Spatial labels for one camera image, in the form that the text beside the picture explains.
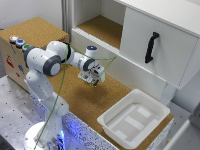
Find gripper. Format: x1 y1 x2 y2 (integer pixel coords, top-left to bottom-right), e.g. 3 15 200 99
77 64 107 85

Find yellow block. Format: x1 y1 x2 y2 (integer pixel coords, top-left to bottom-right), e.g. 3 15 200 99
89 79 100 89

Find white cabinet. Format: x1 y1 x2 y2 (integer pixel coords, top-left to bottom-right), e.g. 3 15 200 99
68 0 200 108

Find white sliding door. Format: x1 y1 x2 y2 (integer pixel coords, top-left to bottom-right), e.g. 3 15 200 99
118 6 200 91

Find white plastic box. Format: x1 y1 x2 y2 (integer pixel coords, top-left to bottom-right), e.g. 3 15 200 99
96 88 172 150

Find wooden drawer box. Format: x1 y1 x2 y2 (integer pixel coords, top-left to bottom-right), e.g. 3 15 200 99
0 16 71 92

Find green button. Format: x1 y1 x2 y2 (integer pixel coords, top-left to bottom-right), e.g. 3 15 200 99
21 43 32 52

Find blue button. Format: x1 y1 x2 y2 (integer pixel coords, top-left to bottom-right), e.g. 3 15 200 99
15 38 26 48

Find red button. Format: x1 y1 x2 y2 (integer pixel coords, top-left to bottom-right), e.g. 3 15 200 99
8 34 19 44

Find black door handle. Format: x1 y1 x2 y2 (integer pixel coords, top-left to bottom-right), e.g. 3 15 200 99
144 31 161 65

